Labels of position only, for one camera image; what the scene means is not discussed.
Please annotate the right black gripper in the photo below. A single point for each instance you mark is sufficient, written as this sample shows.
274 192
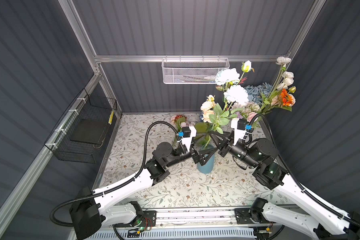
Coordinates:
222 144

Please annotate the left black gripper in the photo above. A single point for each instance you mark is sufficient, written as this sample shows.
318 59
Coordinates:
199 153

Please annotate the blue ceramic vase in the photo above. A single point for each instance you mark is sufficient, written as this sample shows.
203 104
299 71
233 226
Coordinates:
208 167

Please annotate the blue rose bouquet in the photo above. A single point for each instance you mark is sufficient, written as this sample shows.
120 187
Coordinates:
255 92

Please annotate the pale blue white flower stem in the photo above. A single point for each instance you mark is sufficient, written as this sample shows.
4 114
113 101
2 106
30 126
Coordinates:
229 83

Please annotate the peach rose stem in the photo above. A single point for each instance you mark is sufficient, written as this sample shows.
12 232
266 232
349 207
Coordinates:
275 100

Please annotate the orange gerbera flower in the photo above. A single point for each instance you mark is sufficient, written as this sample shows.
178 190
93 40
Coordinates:
286 100

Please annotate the white ranunculus stem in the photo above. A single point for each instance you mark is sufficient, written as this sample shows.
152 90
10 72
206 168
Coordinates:
284 79

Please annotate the cream rose stem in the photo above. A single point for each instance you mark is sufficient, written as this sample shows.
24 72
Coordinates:
208 109

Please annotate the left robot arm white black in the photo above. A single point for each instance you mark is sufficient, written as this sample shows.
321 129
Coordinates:
94 208

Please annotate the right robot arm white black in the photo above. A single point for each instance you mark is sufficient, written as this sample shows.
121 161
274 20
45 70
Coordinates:
321 220

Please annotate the mixed pastel flower bunch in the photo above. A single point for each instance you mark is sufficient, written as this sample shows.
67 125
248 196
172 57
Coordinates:
180 121

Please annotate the marker pen in basket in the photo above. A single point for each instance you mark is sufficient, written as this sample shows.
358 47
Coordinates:
206 79

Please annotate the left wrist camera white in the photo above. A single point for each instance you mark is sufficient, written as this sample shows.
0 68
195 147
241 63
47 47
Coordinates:
186 135

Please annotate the white wire mesh basket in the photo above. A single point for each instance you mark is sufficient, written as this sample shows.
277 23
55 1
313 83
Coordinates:
173 69

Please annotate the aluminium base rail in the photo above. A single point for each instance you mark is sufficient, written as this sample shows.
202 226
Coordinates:
217 223

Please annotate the black wire basket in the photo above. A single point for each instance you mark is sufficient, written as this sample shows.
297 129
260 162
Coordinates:
84 134

